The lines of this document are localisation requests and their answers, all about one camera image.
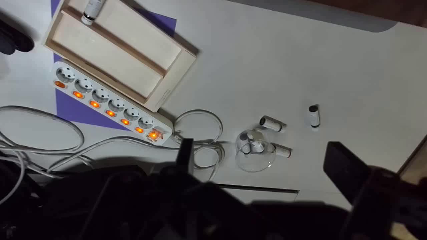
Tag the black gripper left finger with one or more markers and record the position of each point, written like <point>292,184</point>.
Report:
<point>186,155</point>

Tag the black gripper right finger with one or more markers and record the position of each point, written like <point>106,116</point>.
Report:
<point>345,171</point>

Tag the small white vial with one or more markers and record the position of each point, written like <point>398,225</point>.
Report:
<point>314,116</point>
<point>244,140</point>
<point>258,147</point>
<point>272,124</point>
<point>282,151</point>

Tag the thin black rod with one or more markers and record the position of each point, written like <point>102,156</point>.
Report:
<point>258,188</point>

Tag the white six-socket power strip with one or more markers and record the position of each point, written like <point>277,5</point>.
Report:
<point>103,99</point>

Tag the purple paper sheet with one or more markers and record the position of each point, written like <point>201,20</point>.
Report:
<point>75,111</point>

